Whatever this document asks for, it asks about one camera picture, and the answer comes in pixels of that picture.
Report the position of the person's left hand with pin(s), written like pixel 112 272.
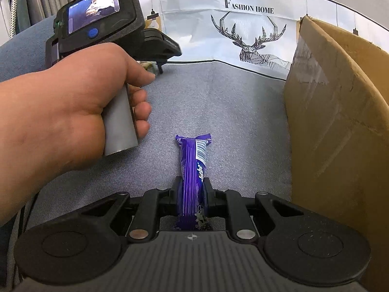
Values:
pixel 76 103

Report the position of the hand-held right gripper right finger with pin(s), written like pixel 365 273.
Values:
pixel 208 194

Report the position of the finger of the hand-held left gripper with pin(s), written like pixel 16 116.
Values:
pixel 160 67

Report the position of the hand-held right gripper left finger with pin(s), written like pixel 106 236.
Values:
pixel 177 194

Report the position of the brown cardboard box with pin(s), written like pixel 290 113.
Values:
pixel 334 127

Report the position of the person's left forearm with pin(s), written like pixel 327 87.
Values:
pixel 18 158

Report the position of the mixed nut snack packet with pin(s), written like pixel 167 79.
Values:
pixel 150 67

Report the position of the purple snack bar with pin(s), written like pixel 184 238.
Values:
pixel 191 164

